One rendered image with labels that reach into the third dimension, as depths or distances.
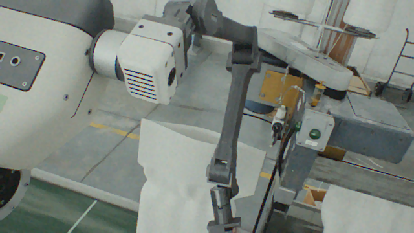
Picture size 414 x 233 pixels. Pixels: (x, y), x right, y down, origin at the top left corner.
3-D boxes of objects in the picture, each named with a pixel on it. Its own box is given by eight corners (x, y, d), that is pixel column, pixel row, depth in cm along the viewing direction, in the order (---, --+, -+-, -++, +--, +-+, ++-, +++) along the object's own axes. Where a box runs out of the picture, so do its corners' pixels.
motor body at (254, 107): (237, 110, 136) (251, 54, 125) (242, 98, 150) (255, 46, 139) (272, 120, 134) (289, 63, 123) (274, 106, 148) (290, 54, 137)
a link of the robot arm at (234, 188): (206, 164, 98) (232, 169, 95) (220, 159, 109) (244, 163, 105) (202, 202, 99) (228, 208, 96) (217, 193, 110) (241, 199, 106)
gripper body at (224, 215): (210, 226, 102) (206, 203, 102) (242, 222, 101) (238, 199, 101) (207, 232, 96) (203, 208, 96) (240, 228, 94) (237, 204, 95)
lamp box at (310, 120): (295, 144, 86) (306, 114, 82) (295, 136, 90) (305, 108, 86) (323, 152, 85) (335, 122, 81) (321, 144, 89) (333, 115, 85)
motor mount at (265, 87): (240, 99, 130) (249, 61, 122) (242, 93, 136) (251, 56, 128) (310, 117, 126) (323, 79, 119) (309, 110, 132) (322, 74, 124)
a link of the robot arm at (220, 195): (206, 187, 97) (222, 186, 95) (215, 182, 104) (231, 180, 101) (209, 210, 97) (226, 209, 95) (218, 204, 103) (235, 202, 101)
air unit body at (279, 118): (264, 148, 116) (276, 110, 109) (266, 142, 120) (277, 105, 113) (277, 152, 115) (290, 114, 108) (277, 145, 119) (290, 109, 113)
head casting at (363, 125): (278, 185, 98) (309, 97, 84) (281, 146, 119) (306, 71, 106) (377, 214, 93) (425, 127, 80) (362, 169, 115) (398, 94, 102)
